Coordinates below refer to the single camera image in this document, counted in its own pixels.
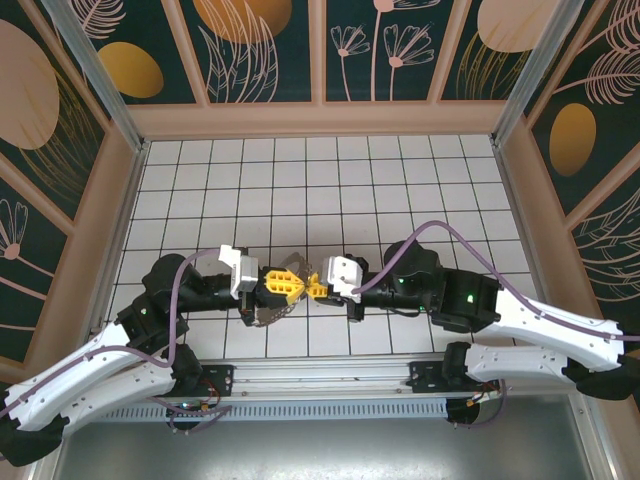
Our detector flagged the grey metal sheet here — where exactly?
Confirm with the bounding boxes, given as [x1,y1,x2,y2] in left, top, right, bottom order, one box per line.
[29,394,619,480]

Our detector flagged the long aluminium base rail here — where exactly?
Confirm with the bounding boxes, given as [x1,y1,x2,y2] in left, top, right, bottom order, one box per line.
[197,355,587,401]

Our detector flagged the red black power wires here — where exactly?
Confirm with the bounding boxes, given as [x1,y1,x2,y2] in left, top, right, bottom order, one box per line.
[467,387,504,409]
[197,382,224,416]

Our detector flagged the thin aluminium side rail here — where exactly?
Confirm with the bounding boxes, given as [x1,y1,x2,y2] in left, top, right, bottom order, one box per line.
[89,142,149,351]

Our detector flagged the grey slotted cable duct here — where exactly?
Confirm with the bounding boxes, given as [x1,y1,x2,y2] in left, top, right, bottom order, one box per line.
[102,399,451,425]

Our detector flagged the aluminium corner post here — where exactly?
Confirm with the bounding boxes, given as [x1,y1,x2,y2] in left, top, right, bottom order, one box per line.
[42,0,147,154]
[492,0,584,147]

